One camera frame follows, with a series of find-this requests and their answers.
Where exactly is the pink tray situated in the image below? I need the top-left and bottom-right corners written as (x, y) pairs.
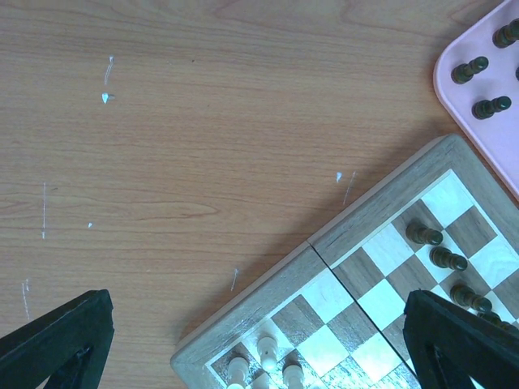
top-left (433, 1), bottom-right (518, 197)

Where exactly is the dark knight chess piece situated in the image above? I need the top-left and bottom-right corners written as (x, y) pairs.
top-left (492, 19), bottom-right (519, 49)

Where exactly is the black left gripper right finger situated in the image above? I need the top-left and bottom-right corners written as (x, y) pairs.
top-left (403, 290), bottom-right (518, 388)

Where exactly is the wooden chessboard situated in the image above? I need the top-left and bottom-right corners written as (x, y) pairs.
top-left (170, 135), bottom-right (518, 388)

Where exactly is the white chess piece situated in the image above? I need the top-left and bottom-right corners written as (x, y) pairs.
top-left (257, 336), bottom-right (278, 371)
top-left (227, 357), bottom-right (249, 389)
top-left (282, 365), bottom-right (304, 389)

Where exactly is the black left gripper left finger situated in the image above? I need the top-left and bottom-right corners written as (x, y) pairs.
top-left (1, 289), bottom-right (114, 388)

